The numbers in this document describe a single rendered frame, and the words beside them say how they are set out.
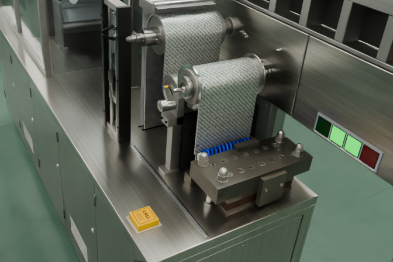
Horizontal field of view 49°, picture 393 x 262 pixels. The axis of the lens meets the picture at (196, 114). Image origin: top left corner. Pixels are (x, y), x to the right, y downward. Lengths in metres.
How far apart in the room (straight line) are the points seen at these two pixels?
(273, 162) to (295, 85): 0.27
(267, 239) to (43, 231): 1.50
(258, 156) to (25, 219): 1.68
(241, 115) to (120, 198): 0.50
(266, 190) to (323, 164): 2.01
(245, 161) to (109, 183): 0.47
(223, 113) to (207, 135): 0.09
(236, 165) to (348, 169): 2.09
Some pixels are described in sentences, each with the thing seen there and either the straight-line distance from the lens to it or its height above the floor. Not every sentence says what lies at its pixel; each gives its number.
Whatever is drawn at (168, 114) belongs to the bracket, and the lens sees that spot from 1.47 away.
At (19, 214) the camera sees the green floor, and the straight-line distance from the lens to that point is 2.84.
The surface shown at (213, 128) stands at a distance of 1.47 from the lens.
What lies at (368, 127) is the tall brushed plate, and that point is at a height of 1.26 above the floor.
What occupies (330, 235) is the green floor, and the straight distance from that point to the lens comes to 2.85.
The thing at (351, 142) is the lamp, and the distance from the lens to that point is 1.38.
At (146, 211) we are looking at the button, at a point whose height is 0.92.
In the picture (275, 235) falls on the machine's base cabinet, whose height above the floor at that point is 0.78.
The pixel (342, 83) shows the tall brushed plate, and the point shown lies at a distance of 1.36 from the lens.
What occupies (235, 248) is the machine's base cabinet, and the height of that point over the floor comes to 0.80.
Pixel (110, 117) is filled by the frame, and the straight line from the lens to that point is 1.80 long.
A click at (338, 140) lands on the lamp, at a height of 1.18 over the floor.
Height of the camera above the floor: 1.87
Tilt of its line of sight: 30 degrees down
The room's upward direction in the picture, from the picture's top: 5 degrees clockwise
